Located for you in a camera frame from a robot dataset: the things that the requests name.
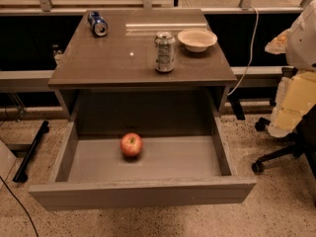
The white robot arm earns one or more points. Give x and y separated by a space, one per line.
300 51

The black office chair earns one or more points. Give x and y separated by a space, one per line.
301 142

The red apple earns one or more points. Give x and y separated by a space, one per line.
131 145

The grey open drawer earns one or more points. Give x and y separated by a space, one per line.
184 158

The white paper bowl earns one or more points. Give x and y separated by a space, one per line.
197 40

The metal window railing frame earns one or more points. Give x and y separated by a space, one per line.
148 0

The grey cabinet counter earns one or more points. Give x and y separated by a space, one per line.
125 56

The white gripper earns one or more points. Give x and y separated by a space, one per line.
303 42

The green silver upright can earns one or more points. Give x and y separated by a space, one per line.
165 51

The black bar on floor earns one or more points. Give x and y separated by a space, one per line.
21 175

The blue soda can lying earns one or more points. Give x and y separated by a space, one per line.
98 25

